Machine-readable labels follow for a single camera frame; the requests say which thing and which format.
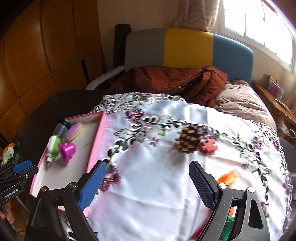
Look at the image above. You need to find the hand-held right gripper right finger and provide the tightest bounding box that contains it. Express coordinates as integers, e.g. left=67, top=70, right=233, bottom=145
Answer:
left=189, top=161, right=271, bottom=241

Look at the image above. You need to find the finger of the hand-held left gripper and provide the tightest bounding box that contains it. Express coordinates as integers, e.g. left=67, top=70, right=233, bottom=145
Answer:
left=0, top=160, right=33, bottom=175
left=10, top=166, right=39, bottom=186

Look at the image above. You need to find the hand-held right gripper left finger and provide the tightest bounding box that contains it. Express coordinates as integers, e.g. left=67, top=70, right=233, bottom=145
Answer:
left=24, top=160, right=107, bottom=241

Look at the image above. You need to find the pink rimmed white tray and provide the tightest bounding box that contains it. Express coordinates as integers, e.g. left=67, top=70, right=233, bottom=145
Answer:
left=30, top=111, right=108, bottom=217

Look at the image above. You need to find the orange plastic box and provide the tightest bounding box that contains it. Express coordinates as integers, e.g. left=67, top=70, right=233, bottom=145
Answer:
left=216, top=169, right=240, bottom=216

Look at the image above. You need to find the green white small bottle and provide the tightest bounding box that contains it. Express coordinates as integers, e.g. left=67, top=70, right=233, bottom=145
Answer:
left=46, top=135, right=62, bottom=168

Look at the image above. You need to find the red puzzle piece toy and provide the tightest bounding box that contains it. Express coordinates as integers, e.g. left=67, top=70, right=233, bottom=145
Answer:
left=199, top=139, right=215, bottom=154

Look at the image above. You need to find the magenta plastic cup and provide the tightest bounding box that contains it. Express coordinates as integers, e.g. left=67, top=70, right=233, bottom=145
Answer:
left=58, top=142, right=77, bottom=163

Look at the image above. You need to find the red cylinder toy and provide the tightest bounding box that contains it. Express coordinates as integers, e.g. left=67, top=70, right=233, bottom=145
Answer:
left=191, top=221, right=208, bottom=240

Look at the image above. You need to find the brown pine cone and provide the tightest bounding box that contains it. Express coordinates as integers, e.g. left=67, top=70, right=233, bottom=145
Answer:
left=175, top=125, right=201, bottom=154

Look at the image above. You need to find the green plastic toy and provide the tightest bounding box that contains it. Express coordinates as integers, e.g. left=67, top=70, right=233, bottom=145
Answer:
left=220, top=214, right=235, bottom=240

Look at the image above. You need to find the small black jar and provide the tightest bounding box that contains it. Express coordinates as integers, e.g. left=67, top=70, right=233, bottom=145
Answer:
left=53, top=118, right=72, bottom=137

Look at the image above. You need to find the pink macaron toy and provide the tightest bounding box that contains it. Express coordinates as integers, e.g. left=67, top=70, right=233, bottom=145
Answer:
left=65, top=122, right=83, bottom=142

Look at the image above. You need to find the person's left hand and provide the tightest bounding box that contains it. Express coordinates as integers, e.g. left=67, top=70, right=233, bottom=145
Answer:
left=0, top=201, right=15, bottom=224

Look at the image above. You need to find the orange white snack packet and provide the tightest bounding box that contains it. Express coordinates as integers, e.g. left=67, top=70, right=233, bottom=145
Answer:
left=1, top=142, right=20, bottom=164

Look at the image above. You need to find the embroidered floral white tablecloth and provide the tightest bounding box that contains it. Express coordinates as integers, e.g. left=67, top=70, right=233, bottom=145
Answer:
left=66, top=92, right=293, bottom=241

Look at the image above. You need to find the pink duvet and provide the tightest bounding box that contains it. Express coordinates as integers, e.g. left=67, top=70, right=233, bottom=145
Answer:
left=214, top=80, right=278, bottom=130

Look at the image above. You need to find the curled metal stand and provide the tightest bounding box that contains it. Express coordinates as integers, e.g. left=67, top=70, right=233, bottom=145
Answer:
left=279, top=126, right=296, bottom=143

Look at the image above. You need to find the wooden nightstand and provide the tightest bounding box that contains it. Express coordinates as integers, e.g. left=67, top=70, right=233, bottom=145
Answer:
left=252, top=81, right=296, bottom=139

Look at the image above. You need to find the white chair armrest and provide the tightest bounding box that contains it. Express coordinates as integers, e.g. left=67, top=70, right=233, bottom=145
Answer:
left=85, top=65, right=125, bottom=90

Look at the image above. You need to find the rust quilted jacket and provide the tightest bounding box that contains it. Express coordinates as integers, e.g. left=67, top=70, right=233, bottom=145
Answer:
left=111, top=65, right=228, bottom=107

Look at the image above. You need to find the purple box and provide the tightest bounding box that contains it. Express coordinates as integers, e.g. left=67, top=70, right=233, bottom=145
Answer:
left=266, top=75, right=284, bottom=99

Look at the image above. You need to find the wooden wardrobe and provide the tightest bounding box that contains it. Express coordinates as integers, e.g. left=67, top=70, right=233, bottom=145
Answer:
left=0, top=0, right=104, bottom=144

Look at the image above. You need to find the grey yellow blue headboard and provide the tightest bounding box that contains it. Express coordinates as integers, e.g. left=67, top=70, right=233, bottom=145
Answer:
left=124, top=28, right=254, bottom=84

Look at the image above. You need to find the window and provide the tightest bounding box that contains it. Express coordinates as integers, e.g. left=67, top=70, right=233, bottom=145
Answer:
left=220, top=0, right=296, bottom=70

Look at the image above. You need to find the pale patterned curtain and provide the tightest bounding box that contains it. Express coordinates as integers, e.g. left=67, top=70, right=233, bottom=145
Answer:
left=174, top=0, right=220, bottom=32

